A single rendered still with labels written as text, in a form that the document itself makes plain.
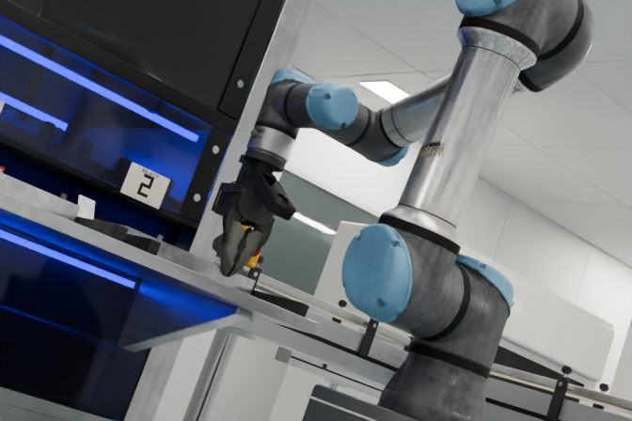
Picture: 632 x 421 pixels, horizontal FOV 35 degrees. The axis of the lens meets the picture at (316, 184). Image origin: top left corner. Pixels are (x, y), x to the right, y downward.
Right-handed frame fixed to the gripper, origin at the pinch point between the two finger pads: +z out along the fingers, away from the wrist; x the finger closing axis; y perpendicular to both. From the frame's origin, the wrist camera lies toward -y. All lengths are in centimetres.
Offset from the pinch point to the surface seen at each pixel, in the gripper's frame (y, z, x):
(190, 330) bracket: 6.0, 11.4, -0.3
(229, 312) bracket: -4.8, 6.9, 0.6
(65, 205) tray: 1.1, 0.7, 30.3
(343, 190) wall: 486, -139, -372
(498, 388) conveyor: 11, 0, -82
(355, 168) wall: 486, -159, -376
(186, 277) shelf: -12.9, 4.8, 14.6
